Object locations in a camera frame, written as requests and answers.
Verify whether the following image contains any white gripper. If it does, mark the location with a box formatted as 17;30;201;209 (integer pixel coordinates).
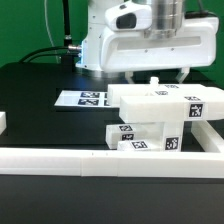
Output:
99;17;219;84

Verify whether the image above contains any white chair back part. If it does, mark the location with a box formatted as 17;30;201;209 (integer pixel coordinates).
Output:
107;84;224;123

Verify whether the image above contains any white chair seat part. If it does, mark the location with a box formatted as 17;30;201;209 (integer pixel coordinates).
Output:
143;77;184;151

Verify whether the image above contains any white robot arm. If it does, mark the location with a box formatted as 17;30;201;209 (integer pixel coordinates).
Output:
77;0;219;82

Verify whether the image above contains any white block at left edge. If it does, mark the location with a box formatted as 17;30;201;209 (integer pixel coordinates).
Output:
0;112;7;135

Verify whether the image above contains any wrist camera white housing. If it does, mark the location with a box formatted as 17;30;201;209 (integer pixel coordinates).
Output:
105;1;152;32

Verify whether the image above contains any black cable bundle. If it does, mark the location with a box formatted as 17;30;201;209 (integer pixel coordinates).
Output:
19;0;83;64

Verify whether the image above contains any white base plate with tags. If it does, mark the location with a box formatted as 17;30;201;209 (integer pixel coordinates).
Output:
55;90;109;107

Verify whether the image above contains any thin white cable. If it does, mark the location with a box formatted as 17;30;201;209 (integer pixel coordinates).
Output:
43;0;62;64

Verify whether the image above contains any white U-shaped fence frame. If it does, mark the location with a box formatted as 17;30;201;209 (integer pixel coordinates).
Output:
0;121;224;178

